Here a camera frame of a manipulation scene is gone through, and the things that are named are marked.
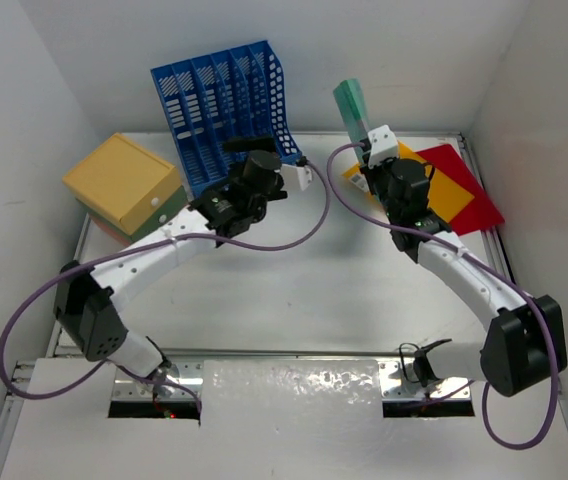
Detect orange folder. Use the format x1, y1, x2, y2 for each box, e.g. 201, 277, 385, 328
341, 141, 474, 222

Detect red folder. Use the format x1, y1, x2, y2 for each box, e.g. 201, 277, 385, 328
417, 145, 504, 236

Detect green folder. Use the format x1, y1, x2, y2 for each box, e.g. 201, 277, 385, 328
333, 78, 370, 164

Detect yellow drawer box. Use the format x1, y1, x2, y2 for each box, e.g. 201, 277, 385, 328
63, 133, 183, 226

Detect pink bottom drawer box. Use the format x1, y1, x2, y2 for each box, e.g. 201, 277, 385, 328
90, 216, 132, 246

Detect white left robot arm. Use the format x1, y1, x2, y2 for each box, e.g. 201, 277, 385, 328
54, 141, 312, 378

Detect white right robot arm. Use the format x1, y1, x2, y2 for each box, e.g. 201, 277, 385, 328
360, 157, 568, 397

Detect blue file organizer rack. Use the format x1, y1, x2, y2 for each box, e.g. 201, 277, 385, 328
150, 40, 301, 197

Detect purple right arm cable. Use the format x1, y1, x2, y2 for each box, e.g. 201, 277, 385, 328
326, 142, 563, 451

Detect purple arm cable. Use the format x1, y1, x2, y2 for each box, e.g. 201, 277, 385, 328
0, 159, 332, 401
326, 142, 563, 451

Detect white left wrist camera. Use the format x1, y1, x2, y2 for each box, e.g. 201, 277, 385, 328
280, 156, 313, 192

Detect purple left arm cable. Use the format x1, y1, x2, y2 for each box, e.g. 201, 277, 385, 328
0, 159, 332, 401

